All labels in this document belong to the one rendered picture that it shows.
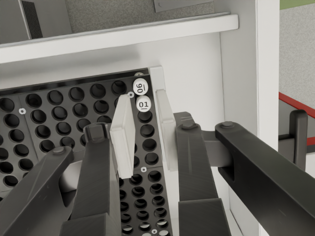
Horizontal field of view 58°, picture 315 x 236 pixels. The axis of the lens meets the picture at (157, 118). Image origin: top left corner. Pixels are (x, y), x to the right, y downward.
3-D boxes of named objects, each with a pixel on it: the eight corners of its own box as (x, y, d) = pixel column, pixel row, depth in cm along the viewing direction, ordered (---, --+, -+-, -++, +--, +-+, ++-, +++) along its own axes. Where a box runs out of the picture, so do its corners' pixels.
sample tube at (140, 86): (144, 70, 27) (146, 79, 23) (146, 82, 28) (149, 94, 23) (131, 71, 27) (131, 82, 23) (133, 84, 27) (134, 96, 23)
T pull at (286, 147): (301, 106, 26) (309, 111, 25) (298, 176, 29) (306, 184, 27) (263, 112, 26) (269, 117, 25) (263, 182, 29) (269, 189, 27)
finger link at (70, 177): (115, 186, 14) (53, 195, 14) (122, 142, 18) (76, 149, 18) (109, 158, 13) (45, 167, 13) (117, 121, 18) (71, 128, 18)
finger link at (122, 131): (133, 178, 16) (119, 180, 16) (135, 130, 22) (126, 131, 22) (123, 128, 14) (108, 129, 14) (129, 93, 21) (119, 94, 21)
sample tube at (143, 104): (148, 98, 28) (151, 112, 24) (136, 98, 28) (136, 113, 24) (147, 85, 28) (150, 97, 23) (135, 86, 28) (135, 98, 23)
